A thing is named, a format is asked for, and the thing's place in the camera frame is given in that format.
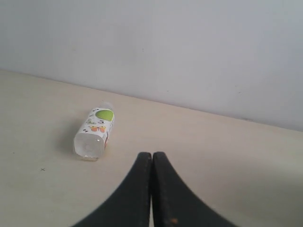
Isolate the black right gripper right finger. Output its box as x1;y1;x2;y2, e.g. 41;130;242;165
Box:
151;152;234;227

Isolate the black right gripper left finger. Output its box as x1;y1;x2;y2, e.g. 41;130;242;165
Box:
75;152;152;227

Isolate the bottle with green apple label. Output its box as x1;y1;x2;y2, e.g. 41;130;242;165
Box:
73;102;115;161

